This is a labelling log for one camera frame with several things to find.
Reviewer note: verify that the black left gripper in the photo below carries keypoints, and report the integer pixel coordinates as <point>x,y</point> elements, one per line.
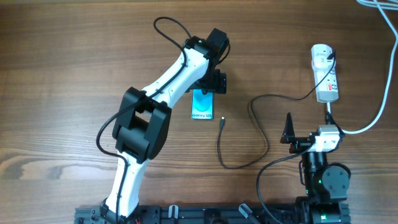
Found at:
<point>217,84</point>

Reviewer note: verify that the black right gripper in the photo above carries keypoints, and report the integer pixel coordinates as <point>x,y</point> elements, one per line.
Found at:
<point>300,144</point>

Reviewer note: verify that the teal Galaxy smartphone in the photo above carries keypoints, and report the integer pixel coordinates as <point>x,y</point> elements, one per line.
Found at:
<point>202,105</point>

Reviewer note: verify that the white power strip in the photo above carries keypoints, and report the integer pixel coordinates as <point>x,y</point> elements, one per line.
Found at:
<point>326,86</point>

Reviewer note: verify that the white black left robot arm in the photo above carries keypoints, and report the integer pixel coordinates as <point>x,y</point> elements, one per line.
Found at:
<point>142,123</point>

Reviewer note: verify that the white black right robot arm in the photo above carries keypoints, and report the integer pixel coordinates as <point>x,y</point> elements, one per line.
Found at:
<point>326,183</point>

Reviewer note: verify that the white USB charger plug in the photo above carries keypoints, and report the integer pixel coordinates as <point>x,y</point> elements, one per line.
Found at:
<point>321,62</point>

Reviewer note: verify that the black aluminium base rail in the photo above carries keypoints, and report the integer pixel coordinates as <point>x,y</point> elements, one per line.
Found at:
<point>285,213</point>

